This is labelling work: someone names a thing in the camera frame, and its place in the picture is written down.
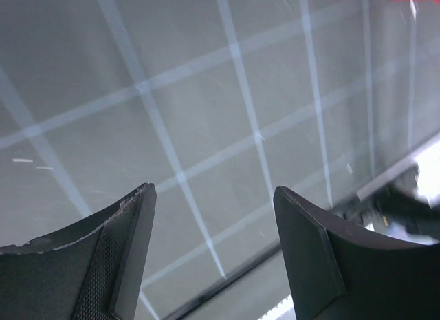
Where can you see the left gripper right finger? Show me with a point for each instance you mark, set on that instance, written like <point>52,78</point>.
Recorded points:
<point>339,270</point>

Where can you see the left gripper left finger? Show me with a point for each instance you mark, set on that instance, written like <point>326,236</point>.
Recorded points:
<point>91,269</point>

